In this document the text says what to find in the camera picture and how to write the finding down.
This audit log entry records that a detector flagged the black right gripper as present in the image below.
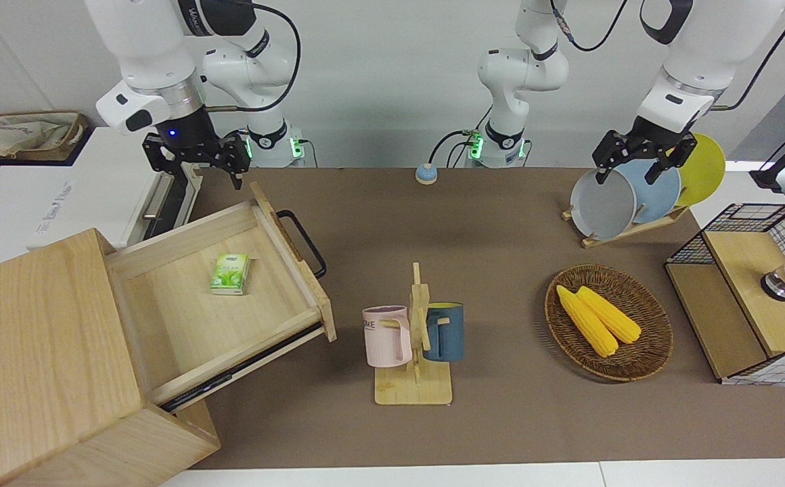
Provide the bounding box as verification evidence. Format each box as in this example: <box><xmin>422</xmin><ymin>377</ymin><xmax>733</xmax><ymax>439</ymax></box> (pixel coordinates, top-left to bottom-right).
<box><xmin>143</xmin><ymin>103</ymin><xmax>252</xmax><ymax>191</ymax></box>

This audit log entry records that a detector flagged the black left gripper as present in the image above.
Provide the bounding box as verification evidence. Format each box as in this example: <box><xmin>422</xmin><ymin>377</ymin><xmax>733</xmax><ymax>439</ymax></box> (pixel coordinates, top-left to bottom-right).
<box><xmin>592</xmin><ymin>115</ymin><xmax>698</xmax><ymax>188</ymax></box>

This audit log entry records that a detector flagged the black metal drawer handle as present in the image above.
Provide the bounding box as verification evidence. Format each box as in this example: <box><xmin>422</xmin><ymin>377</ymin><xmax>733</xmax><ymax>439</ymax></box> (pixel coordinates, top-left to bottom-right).
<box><xmin>275</xmin><ymin>210</ymin><xmax>328</xmax><ymax>280</ymax></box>

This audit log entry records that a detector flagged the light wooden drawer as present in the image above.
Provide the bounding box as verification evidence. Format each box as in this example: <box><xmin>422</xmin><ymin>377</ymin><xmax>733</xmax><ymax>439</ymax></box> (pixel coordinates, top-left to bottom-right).
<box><xmin>105</xmin><ymin>181</ymin><xmax>337</xmax><ymax>413</ymax></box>

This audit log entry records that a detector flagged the light blue plate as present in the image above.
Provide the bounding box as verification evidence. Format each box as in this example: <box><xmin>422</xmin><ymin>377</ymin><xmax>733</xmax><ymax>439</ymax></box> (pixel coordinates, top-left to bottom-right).
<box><xmin>612</xmin><ymin>159</ymin><xmax>683</xmax><ymax>225</ymax></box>

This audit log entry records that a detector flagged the grey plate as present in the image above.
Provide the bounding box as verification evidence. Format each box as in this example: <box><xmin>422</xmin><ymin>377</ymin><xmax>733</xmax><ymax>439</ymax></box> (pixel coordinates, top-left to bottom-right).
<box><xmin>570</xmin><ymin>167</ymin><xmax>638</xmax><ymax>241</ymax></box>

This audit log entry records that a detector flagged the wooden plate rack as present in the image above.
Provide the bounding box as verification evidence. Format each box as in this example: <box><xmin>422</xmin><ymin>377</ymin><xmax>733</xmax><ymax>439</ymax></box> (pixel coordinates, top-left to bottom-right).
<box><xmin>562</xmin><ymin>205</ymin><xmax>691</xmax><ymax>249</ymax></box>

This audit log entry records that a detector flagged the yellow plate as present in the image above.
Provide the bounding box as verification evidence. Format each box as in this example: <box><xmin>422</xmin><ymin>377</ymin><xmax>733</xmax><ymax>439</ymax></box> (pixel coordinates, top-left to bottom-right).
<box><xmin>673</xmin><ymin>133</ymin><xmax>727</xmax><ymax>208</ymax></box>

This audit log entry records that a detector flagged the green tissue pack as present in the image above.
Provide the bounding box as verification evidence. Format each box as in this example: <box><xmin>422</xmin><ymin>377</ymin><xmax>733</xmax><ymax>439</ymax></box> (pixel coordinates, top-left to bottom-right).
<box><xmin>210</xmin><ymin>253</ymin><xmax>251</xmax><ymax>296</ymax></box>

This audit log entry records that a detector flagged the brown woven storage basket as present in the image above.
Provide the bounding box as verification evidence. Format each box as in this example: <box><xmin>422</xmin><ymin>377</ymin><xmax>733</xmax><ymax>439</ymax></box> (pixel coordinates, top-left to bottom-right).
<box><xmin>0</xmin><ymin>110</ymin><xmax>90</xmax><ymax>163</ymax></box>

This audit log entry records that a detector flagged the white toaster oven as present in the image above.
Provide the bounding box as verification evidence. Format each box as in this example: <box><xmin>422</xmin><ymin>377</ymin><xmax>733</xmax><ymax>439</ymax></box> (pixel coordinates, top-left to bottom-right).
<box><xmin>0</xmin><ymin>126</ymin><xmax>202</xmax><ymax>278</ymax></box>

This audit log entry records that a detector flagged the yellow corn cob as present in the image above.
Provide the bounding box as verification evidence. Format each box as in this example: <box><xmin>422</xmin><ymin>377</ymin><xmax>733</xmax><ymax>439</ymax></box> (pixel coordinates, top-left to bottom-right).
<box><xmin>577</xmin><ymin>285</ymin><xmax>642</xmax><ymax>345</ymax></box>
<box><xmin>555</xmin><ymin>285</ymin><xmax>620</xmax><ymax>358</ymax></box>

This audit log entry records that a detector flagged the beige cloth bag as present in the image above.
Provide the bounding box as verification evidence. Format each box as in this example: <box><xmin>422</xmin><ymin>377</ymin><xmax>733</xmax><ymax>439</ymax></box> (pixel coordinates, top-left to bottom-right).
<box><xmin>0</xmin><ymin>114</ymin><xmax>76</xmax><ymax>160</ymax></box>

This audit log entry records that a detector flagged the brown wicker basket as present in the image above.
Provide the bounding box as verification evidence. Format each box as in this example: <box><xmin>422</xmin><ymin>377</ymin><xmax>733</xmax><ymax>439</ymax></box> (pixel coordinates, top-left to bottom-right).
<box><xmin>544</xmin><ymin>264</ymin><xmax>674</xmax><ymax>383</ymax></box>

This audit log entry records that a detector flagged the dark teal mug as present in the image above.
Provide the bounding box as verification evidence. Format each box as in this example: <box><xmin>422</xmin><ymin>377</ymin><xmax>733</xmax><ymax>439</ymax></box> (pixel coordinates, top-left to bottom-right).
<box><xmin>422</xmin><ymin>302</ymin><xmax>465</xmax><ymax>363</ymax></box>

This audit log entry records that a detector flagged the light wooden cabinet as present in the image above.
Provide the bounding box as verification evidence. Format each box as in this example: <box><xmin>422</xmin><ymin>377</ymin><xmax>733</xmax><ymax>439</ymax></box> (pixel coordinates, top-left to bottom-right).
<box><xmin>0</xmin><ymin>228</ymin><xmax>222</xmax><ymax>487</ymax></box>

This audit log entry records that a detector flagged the pink mug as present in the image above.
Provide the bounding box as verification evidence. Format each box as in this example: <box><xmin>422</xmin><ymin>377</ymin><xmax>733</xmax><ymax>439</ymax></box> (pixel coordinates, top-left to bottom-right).
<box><xmin>362</xmin><ymin>305</ymin><xmax>413</xmax><ymax>369</ymax></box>

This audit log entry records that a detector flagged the wooden mug tree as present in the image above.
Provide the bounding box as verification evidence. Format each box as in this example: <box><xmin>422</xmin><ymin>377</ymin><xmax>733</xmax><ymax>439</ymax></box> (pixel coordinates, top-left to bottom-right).
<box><xmin>374</xmin><ymin>262</ymin><xmax>453</xmax><ymax>407</ymax></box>

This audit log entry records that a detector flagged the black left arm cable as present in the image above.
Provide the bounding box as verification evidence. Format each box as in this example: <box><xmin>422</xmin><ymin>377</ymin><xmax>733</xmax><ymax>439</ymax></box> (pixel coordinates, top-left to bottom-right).
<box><xmin>711</xmin><ymin>0</ymin><xmax>785</xmax><ymax>112</ymax></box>
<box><xmin>550</xmin><ymin>0</ymin><xmax>630</xmax><ymax>52</ymax></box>

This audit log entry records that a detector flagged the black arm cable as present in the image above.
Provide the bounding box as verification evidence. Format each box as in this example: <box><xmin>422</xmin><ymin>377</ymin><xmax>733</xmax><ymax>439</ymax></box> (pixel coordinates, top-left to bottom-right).
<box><xmin>203</xmin><ymin>0</ymin><xmax>302</xmax><ymax>113</ymax></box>
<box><xmin>711</xmin><ymin>0</ymin><xmax>785</xmax><ymax>112</ymax></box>
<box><xmin>550</xmin><ymin>0</ymin><xmax>630</xmax><ymax>52</ymax></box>

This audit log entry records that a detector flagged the wood and wire shelf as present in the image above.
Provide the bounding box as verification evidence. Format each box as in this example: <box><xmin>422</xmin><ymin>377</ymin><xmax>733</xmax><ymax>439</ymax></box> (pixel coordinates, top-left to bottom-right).
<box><xmin>665</xmin><ymin>203</ymin><xmax>785</xmax><ymax>386</ymax></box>

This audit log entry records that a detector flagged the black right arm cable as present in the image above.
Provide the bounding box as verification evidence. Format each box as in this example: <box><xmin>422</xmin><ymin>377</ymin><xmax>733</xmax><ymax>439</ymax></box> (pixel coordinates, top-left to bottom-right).
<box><xmin>203</xmin><ymin>0</ymin><xmax>302</xmax><ymax>113</ymax></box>

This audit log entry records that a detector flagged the black base cable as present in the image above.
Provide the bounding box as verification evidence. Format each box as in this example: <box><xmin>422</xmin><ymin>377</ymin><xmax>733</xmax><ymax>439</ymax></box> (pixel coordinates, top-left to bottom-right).
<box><xmin>430</xmin><ymin>129</ymin><xmax>478</xmax><ymax>168</ymax></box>

